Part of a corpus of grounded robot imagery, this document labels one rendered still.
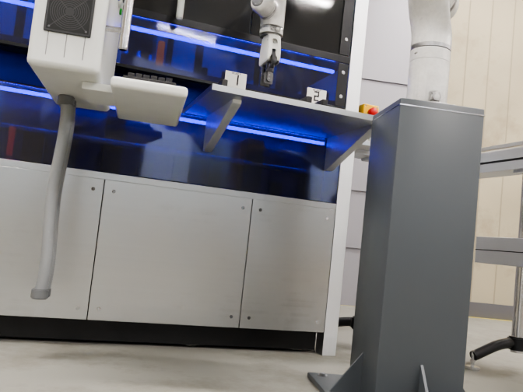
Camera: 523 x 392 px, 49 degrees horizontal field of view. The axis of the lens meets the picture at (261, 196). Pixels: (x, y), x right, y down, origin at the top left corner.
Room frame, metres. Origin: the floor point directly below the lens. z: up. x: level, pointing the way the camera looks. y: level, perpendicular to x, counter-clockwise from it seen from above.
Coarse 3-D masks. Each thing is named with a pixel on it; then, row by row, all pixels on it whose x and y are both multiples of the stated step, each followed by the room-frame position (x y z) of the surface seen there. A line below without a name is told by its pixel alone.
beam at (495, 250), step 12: (480, 240) 2.62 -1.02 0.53; (492, 240) 2.55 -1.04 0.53; (504, 240) 2.48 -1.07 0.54; (516, 240) 2.41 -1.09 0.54; (480, 252) 2.61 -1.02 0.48; (492, 252) 2.54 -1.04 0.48; (504, 252) 2.47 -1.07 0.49; (516, 252) 2.41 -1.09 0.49; (504, 264) 2.47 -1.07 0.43; (516, 264) 2.41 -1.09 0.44
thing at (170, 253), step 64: (0, 192) 1.89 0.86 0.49; (64, 192) 1.96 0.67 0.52; (128, 192) 2.03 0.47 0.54; (192, 192) 2.10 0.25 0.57; (0, 256) 1.90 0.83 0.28; (64, 256) 1.97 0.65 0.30; (128, 256) 2.04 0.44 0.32; (192, 256) 2.11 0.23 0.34; (256, 256) 2.19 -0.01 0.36; (320, 256) 2.28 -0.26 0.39; (128, 320) 2.05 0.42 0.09; (192, 320) 2.12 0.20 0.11; (256, 320) 2.20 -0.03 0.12; (320, 320) 2.29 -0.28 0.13
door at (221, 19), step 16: (144, 0) 2.03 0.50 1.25; (160, 0) 2.05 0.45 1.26; (176, 0) 2.07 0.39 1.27; (192, 0) 2.09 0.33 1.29; (208, 0) 2.10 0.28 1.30; (224, 0) 2.13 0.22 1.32; (240, 0) 2.15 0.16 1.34; (192, 16) 2.09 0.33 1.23; (208, 16) 2.11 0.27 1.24; (224, 16) 2.13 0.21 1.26; (240, 16) 2.15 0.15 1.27
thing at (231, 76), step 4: (228, 72) 2.13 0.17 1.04; (232, 72) 2.13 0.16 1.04; (236, 72) 2.14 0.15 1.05; (228, 76) 2.13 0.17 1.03; (232, 76) 2.13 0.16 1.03; (236, 76) 2.14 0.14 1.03; (240, 76) 2.15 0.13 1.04; (244, 76) 2.15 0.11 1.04; (228, 80) 2.13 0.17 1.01; (232, 80) 2.14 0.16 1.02; (236, 80) 2.14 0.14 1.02; (240, 80) 2.15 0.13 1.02; (244, 80) 2.15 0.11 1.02; (228, 84) 2.13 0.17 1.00; (232, 84) 2.14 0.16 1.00; (236, 84) 2.14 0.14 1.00; (240, 84) 2.15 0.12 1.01; (244, 84) 2.15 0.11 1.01; (240, 88) 2.15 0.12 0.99; (244, 88) 2.15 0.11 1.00
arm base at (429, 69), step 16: (416, 48) 1.67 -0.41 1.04; (432, 48) 1.64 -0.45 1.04; (416, 64) 1.66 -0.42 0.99; (432, 64) 1.64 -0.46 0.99; (448, 64) 1.66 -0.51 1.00; (416, 80) 1.66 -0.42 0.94; (432, 80) 1.64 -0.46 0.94; (448, 80) 1.68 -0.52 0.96; (416, 96) 1.66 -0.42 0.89; (432, 96) 1.63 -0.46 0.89
